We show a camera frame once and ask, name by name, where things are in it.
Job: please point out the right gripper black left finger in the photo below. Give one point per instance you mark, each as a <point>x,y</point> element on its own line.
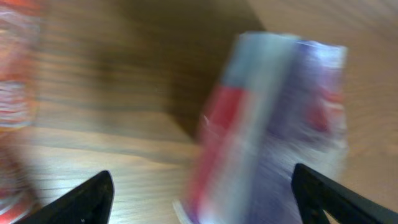
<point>88,203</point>

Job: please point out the orange red snack bar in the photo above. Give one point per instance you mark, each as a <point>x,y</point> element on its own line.
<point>19,33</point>

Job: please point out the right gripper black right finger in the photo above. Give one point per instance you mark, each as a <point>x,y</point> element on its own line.
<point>317,195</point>

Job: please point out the purple red tissue pack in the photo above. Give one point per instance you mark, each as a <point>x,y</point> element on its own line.
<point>278,103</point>

